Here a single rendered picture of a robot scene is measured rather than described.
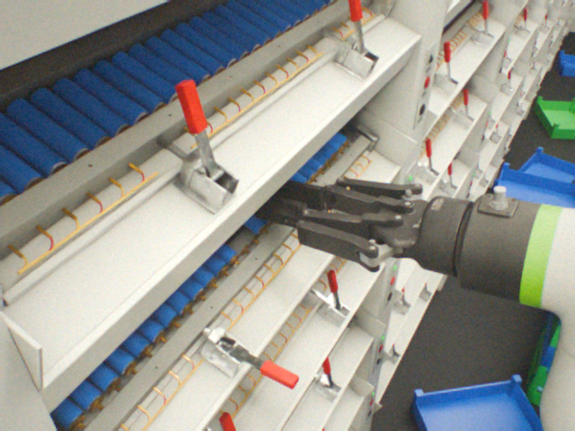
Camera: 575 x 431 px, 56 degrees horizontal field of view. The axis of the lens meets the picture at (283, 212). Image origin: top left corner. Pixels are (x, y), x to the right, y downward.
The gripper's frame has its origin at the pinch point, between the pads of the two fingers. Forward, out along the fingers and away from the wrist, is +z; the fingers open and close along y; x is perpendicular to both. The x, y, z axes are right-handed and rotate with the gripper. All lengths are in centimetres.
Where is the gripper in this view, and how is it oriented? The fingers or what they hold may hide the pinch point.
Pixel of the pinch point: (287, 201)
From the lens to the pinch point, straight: 62.4
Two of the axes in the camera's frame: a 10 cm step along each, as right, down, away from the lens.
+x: 1.4, 8.3, 5.4
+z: -8.4, -1.9, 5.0
